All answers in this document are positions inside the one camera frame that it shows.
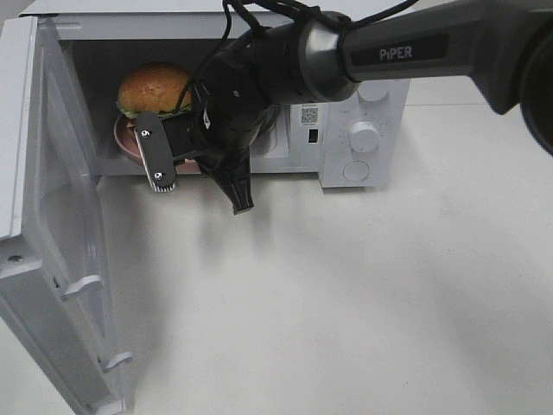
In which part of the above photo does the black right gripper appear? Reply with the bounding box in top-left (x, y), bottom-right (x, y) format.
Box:
top-left (162, 86), bottom-right (268, 215)

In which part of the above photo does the round door release button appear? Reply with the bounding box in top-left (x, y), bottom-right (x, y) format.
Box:
top-left (343, 161), bottom-right (370, 182)

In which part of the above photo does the white microwave oven body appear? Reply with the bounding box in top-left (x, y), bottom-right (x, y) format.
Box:
top-left (25, 1), bottom-right (409, 188)

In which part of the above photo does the white microwave door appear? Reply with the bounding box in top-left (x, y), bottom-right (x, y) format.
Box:
top-left (1, 16), bottom-right (133, 414)

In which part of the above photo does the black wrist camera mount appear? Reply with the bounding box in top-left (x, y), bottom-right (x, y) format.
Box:
top-left (135, 112), bottom-right (177, 193)

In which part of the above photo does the white timer knob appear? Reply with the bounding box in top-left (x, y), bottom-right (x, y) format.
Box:
top-left (348, 121), bottom-right (380, 153)

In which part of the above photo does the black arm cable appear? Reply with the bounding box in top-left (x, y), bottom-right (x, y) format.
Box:
top-left (172, 0), bottom-right (416, 118)

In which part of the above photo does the burger with lettuce and cheese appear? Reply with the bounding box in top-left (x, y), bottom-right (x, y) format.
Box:
top-left (116, 62), bottom-right (193, 130)

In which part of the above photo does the upper white power knob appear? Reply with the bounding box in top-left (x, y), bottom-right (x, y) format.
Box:
top-left (357, 80), bottom-right (390, 103)

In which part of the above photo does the pink round plate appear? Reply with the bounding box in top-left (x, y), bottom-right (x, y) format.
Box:
top-left (113, 114), bottom-right (200, 175)

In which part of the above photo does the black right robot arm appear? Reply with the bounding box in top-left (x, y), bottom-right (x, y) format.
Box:
top-left (163, 1), bottom-right (552, 213)

